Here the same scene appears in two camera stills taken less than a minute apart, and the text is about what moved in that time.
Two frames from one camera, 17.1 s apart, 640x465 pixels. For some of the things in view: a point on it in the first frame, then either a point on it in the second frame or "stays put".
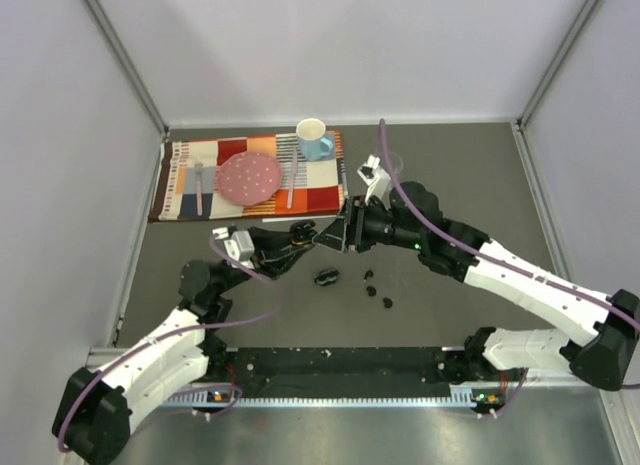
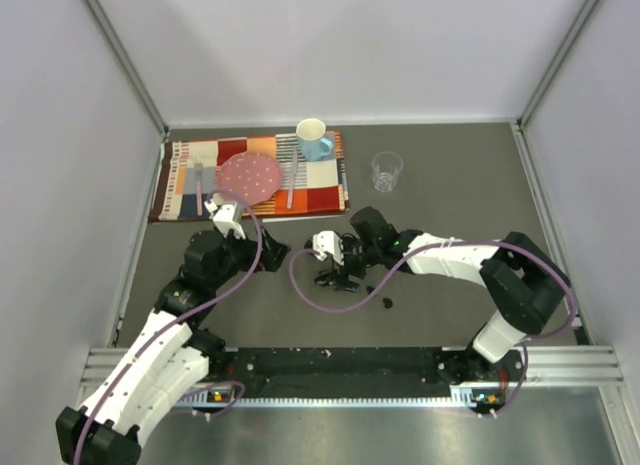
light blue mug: [313, 145] stays put
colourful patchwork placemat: [186, 186] stays put
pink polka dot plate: [249, 177] stays put
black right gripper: [357, 212] -> [347, 267]
